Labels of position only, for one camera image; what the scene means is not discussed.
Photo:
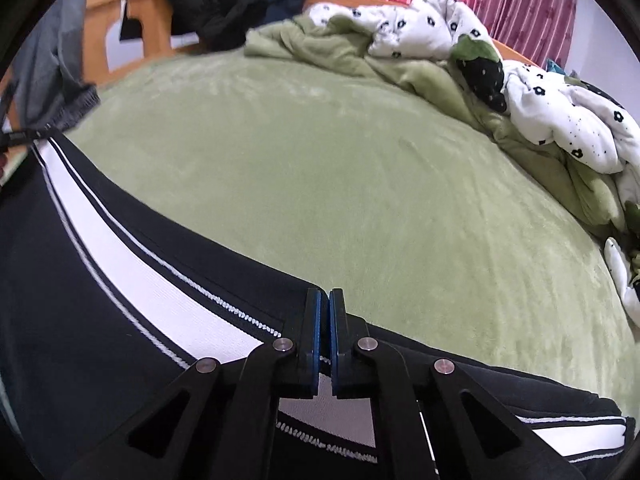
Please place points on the teal object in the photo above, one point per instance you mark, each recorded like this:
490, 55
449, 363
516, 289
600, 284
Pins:
554, 66

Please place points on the black jacket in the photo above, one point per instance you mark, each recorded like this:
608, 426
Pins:
215, 0

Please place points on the wooden bed frame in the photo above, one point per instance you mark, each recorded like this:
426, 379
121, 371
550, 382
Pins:
155, 25

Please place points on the floral quilt with green lining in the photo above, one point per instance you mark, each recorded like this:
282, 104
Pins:
550, 105

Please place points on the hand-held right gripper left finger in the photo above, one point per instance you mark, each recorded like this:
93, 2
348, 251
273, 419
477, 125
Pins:
316, 340

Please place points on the navy garment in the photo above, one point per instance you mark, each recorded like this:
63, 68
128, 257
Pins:
285, 2

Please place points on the grey jeans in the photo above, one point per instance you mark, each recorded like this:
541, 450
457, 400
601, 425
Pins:
50, 60

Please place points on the green fleece bed sheet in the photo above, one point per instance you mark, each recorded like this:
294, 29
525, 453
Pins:
325, 170

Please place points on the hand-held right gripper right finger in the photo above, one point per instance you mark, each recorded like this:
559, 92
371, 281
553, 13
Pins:
333, 350

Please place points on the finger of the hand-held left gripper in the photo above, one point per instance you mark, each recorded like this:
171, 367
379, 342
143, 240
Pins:
22, 136

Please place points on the black pants with white stripe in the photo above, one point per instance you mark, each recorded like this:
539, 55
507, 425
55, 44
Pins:
75, 335

